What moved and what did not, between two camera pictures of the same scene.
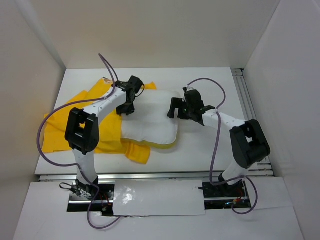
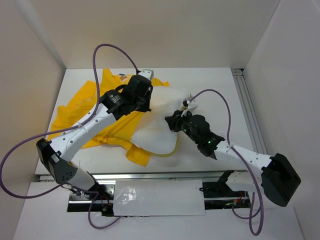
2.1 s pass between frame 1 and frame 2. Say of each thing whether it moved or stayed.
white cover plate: stayed
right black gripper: moved
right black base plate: stayed
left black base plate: stayed
